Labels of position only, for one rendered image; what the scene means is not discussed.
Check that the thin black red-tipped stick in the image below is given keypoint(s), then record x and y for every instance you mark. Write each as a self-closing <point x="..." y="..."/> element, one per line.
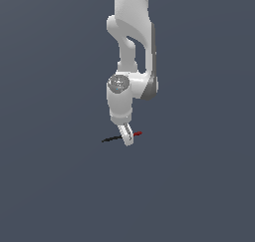
<point x="111" y="139"/>

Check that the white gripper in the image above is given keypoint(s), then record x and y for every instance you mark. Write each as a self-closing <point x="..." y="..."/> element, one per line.
<point x="120" y="106"/>

